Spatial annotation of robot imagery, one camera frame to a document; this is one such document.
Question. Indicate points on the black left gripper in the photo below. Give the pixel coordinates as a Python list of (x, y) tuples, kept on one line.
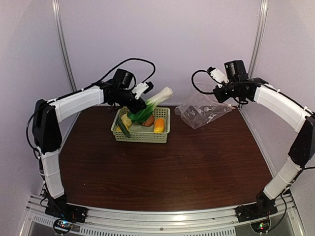
[(140, 104)]

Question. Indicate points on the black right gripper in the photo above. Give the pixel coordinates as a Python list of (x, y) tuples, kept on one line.
[(221, 98)]

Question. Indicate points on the toy bok choy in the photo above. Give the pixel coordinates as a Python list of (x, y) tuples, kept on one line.
[(151, 104)]

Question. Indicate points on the green plastic basket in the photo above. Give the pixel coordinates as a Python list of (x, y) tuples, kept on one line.
[(142, 134)]

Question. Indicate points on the clear zip top bag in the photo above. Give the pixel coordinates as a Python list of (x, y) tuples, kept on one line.
[(198, 110)]

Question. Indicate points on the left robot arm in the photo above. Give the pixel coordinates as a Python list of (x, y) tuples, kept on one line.
[(49, 114)]

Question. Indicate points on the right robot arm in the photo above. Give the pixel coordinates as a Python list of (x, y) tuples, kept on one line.
[(300, 118)]

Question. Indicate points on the toy cucumber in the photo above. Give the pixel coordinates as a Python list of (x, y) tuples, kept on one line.
[(123, 128)]

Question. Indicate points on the toy potato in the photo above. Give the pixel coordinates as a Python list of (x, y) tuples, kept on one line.
[(126, 120)]

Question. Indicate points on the toy red tomato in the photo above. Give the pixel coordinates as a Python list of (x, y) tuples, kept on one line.
[(150, 121)]

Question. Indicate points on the toy orange mango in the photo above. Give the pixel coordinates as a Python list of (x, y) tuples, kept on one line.
[(159, 125)]

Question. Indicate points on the right circuit board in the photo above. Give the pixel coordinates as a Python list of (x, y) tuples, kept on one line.
[(261, 226)]

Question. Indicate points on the circuit board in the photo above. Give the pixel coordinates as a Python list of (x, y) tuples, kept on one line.
[(261, 226), (62, 226)]

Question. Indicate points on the left circuit board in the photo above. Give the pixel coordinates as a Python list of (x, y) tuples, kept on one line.
[(62, 226)]

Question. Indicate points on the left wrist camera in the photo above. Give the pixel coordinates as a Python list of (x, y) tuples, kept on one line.
[(142, 88)]

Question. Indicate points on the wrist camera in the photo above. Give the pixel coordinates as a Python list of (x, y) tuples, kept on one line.
[(142, 88), (219, 77)]

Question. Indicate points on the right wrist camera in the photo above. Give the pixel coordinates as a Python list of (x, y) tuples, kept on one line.
[(219, 77)]

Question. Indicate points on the right aluminium frame post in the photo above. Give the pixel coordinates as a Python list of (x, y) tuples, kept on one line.
[(263, 12)]

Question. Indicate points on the aluminium frame post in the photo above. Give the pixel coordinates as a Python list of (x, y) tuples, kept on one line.
[(62, 44), (263, 12)]

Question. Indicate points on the left aluminium frame post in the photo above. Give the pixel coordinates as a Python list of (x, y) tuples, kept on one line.
[(62, 44)]

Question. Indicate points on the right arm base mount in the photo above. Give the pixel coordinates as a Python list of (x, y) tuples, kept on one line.
[(251, 212)]

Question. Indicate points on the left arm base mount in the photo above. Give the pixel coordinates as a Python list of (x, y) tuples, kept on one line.
[(72, 213)]

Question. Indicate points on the front aluminium rail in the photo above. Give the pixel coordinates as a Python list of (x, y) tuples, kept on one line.
[(222, 221)]

